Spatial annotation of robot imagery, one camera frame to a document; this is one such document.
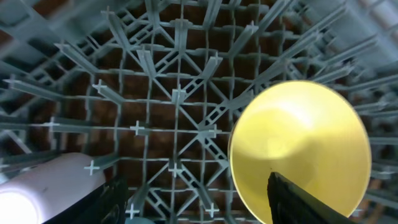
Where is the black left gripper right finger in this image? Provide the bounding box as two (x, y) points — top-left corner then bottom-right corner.
(267, 172), (354, 224)

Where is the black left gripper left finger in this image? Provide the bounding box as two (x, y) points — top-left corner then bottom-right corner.
(45, 177), (129, 224)

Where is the small gold plate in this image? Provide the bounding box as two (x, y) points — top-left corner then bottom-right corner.
(229, 80), (371, 223)

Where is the pink plastic cup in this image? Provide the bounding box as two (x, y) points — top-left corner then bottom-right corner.
(1, 152), (106, 224)

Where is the grey dishwasher rack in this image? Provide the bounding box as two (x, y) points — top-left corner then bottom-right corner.
(1, 1), (397, 223)

